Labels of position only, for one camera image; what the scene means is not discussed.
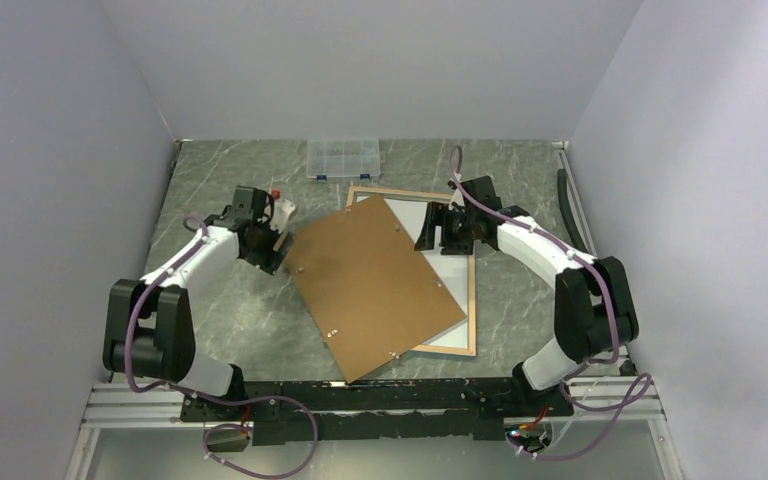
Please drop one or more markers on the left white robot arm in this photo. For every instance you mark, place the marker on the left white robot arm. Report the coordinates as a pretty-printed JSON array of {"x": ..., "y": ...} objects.
[{"x": 149, "y": 334}]

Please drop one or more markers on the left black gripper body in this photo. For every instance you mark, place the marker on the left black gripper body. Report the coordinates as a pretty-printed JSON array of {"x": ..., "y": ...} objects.
[{"x": 263, "y": 255}]

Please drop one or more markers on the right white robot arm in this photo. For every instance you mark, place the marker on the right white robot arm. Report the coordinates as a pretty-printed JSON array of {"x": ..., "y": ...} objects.
[{"x": 594, "y": 312}]

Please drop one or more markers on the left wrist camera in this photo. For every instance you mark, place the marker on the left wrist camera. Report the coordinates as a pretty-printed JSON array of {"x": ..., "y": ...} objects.
[{"x": 282, "y": 210}]

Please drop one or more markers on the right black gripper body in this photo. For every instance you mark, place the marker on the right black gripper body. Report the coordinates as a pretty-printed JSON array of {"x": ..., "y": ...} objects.
[{"x": 457, "y": 233}]

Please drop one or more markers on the hot air balloon photo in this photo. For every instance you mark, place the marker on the hot air balloon photo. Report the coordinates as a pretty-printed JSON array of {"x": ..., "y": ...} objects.
[{"x": 444, "y": 278}]

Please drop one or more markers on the brown frame backing board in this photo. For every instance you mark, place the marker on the brown frame backing board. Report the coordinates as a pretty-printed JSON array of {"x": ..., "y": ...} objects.
[{"x": 370, "y": 293}]

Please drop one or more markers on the wooden picture frame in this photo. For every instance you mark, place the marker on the wooden picture frame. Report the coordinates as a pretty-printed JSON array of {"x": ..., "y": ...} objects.
[{"x": 473, "y": 305}]

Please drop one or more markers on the black mounting base bar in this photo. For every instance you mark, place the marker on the black mounting base bar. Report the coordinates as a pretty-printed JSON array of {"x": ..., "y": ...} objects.
[{"x": 483, "y": 408}]

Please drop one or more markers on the clear plastic organizer box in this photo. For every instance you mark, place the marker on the clear plastic organizer box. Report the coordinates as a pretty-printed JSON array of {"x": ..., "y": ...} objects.
[{"x": 353, "y": 158}]

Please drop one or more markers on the aluminium rail frame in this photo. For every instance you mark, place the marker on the aluminium rail frame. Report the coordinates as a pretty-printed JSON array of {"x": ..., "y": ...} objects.
[{"x": 594, "y": 399}]

